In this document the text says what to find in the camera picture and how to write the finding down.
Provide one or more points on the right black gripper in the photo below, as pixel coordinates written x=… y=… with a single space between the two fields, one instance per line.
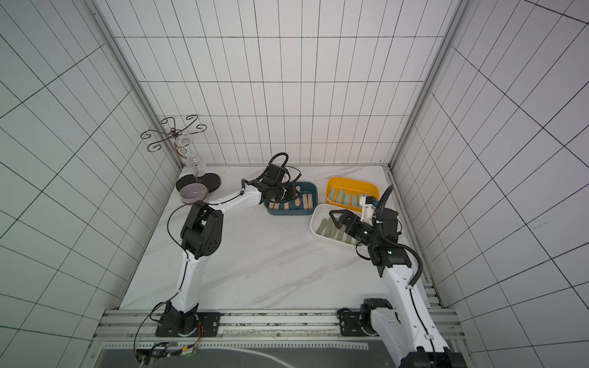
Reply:
x=349 y=221

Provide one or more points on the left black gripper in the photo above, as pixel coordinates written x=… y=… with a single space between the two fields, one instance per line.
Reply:
x=292 y=195

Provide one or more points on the white storage box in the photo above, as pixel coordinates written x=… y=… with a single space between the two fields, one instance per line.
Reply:
x=321 y=212

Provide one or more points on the dark teal storage box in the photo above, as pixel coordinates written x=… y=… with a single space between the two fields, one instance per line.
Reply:
x=306 y=187

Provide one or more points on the yellow storage box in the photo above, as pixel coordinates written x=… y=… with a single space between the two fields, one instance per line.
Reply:
x=353 y=187

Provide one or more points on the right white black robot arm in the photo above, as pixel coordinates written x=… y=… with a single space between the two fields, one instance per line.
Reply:
x=402 y=320

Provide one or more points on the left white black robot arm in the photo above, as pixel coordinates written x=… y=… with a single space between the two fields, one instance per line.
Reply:
x=201 y=236

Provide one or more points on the clear glass on rack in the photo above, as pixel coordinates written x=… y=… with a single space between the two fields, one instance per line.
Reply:
x=196 y=164

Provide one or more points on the pink glass bowl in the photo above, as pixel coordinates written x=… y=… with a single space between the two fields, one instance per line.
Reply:
x=193 y=192

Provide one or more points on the metal scroll cup rack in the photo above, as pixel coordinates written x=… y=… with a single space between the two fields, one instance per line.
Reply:
x=181 y=139

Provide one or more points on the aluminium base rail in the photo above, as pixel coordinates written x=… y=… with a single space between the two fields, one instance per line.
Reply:
x=233 y=325

